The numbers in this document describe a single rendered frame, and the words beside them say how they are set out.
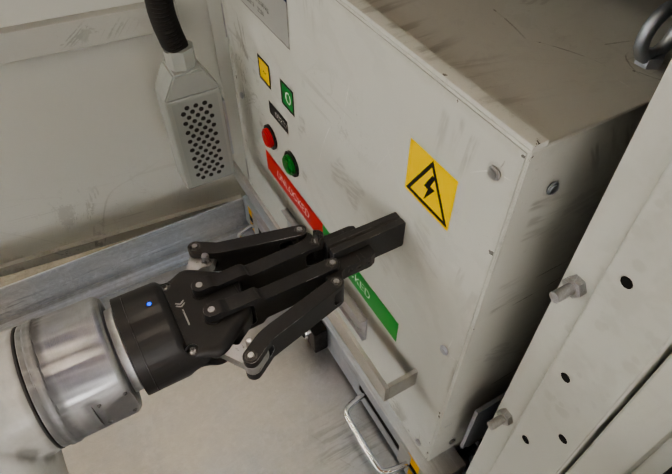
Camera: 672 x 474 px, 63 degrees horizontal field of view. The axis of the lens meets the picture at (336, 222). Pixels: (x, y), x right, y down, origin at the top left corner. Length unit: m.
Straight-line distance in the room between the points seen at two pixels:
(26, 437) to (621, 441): 0.37
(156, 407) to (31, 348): 0.46
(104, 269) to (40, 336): 0.57
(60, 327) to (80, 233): 0.67
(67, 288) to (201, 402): 0.30
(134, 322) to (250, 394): 0.45
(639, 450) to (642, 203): 0.17
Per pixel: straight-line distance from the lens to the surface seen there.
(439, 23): 0.43
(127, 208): 1.04
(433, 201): 0.42
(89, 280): 0.99
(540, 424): 0.49
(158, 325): 0.40
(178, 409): 0.84
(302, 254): 0.45
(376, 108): 0.45
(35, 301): 1.00
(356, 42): 0.45
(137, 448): 0.83
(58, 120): 0.92
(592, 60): 0.42
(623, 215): 0.33
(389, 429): 0.74
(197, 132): 0.74
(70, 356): 0.40
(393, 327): 0.59
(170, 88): 0.70
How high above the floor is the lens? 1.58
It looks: 47 degrees down
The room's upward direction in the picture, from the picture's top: straight up
